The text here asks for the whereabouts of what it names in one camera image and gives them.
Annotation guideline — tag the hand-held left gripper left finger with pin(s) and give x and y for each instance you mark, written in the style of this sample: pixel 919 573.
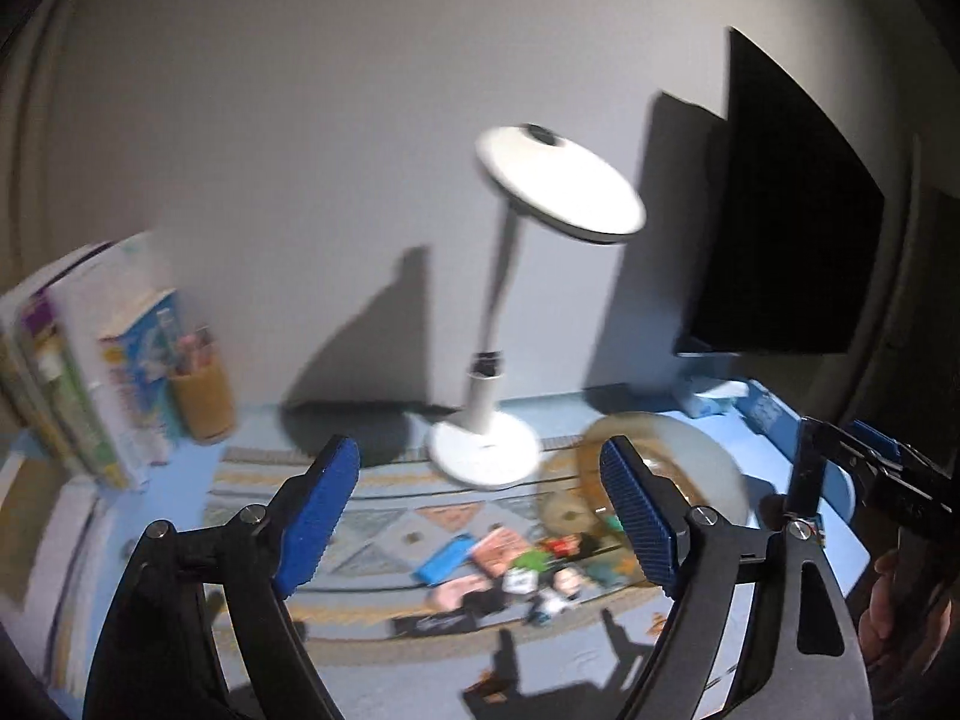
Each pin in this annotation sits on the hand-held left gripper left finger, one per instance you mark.
pixel 319 517

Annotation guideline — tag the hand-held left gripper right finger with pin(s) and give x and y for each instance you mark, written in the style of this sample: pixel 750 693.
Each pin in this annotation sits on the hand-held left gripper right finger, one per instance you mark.
pixel 637 517

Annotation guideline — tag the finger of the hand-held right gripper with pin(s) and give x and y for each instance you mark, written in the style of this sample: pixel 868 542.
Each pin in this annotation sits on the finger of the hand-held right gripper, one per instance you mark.
pixel 874 436
pixel 808 465

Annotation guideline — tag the clear plastic gear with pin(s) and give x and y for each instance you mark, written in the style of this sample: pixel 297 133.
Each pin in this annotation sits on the clear plastic gear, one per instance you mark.
pixel 570 516

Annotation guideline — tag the amber ribbed glass plate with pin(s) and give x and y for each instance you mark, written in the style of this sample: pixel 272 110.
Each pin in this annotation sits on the amber ribbed glass plate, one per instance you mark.
pixel 697 457

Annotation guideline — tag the bright green jelly toy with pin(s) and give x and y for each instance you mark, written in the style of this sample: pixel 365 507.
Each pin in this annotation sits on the bright green jelly toy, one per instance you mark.
pixel 534 561

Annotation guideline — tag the small pale blue figurine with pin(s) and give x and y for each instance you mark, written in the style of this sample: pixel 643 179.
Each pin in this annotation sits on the small pale blue figurine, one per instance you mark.
pixel 551 606

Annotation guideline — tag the blue rectangular box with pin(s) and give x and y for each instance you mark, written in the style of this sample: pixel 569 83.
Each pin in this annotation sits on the blue rectangular box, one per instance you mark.
pixel 446 559

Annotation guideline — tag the white cube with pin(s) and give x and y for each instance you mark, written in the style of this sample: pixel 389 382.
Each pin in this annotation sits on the white cube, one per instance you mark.
pixel 517 581

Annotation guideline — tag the black box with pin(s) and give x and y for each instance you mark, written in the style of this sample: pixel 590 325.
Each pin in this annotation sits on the black box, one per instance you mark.
pixel 433 622

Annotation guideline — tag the pink oval toy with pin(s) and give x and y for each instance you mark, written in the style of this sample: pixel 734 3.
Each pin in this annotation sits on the pink oval toy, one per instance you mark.
pixel 456 592

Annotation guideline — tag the black spiky figure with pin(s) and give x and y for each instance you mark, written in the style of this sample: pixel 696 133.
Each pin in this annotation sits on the black spiky figure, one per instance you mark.
pixel 489 601

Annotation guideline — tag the person's right hand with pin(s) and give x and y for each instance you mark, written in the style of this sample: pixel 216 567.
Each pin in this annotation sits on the person's right hand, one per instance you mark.
pixel 879 626

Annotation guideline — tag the red clothed figurine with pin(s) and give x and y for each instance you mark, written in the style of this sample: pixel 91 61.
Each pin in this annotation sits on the red clothed figurine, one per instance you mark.
pixel 571 544

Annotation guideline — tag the patterned table mat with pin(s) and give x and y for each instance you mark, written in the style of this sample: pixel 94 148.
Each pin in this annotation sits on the patterned table mat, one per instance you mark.
pixel 390 532

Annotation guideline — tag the light blue tissue pack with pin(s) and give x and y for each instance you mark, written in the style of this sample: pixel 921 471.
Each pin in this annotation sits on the light blue tissue pack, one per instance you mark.
pixel 712 399

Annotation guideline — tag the brown pencil holder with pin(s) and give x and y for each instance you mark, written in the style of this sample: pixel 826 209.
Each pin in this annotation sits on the brown pencil holder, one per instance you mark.
pixel 204 401

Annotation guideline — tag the black computer monitor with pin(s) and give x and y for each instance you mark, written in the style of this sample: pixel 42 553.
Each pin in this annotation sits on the black computer monitor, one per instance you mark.
pixel 787 240

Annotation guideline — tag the white desk lamp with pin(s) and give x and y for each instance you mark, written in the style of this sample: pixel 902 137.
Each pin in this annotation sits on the white desk lamp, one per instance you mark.
pixel 487 360

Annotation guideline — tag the blue white carton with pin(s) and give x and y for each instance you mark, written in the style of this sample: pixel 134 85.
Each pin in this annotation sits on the blue white carton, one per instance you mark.
pixel 142 375

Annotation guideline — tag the white paper pad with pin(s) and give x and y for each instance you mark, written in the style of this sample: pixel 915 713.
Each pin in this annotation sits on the white paper pad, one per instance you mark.
pixel 71 577

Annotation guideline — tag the row of upright books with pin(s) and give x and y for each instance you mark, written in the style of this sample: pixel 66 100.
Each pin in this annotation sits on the row of upright books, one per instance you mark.
pixel 71 382

